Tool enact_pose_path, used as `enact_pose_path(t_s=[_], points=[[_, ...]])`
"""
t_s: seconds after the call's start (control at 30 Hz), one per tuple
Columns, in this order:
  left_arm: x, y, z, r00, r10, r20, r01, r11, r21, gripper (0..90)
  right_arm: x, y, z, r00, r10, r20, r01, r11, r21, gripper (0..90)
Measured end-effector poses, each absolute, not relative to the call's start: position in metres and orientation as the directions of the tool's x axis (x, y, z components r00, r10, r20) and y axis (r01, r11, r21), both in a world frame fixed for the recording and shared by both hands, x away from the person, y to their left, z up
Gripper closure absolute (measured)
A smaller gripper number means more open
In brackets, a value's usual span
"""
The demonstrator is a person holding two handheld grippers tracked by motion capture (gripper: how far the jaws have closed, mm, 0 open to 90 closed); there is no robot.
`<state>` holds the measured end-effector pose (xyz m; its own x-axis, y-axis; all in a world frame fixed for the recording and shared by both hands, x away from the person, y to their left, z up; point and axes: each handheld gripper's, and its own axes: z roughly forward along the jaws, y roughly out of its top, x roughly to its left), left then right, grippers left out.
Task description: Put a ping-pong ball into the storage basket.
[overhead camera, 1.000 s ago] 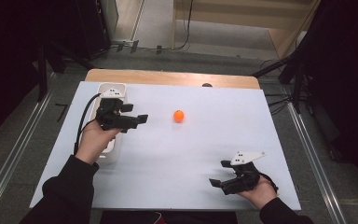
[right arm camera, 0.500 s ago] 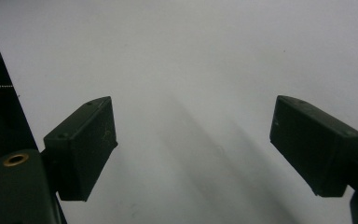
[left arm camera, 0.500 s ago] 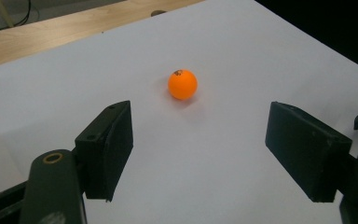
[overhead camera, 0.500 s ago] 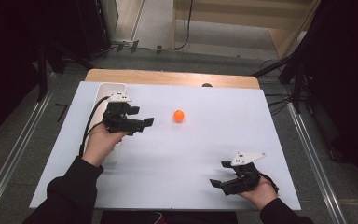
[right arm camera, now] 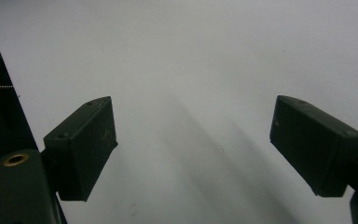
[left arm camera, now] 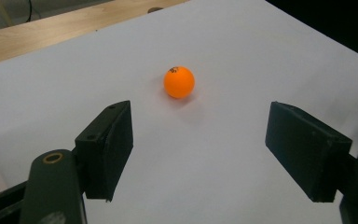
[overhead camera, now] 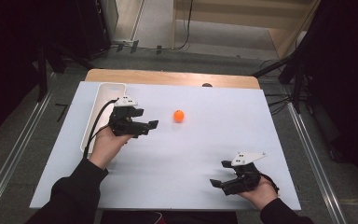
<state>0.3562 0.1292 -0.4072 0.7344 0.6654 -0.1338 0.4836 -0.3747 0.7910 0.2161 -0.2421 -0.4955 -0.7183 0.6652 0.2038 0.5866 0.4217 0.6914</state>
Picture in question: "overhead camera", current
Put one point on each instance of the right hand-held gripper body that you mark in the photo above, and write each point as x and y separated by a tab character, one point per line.
244	180

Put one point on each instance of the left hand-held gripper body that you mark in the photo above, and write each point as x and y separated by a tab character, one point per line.
122	121

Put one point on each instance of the orange ball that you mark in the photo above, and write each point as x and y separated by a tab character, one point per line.
178	116

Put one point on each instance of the white oblong plastic container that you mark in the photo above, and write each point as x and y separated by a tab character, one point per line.
105	91

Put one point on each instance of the person's right hand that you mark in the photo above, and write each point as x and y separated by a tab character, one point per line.
262	194

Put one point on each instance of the person's left hand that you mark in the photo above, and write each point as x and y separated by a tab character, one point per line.
107	147

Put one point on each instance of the person's dark lap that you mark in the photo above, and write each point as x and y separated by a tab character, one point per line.
192	217

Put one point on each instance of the wooden table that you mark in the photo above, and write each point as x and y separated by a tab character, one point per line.
167	77

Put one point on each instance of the black metal stand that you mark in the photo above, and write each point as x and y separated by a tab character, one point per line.
42	74
297	84

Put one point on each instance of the black curtain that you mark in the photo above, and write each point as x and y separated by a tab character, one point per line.
348	77
9	46

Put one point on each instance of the metal floor rail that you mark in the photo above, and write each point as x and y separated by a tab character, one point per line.
15	149
313	161

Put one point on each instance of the light wooden frame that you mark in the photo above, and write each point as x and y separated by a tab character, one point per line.
230	21

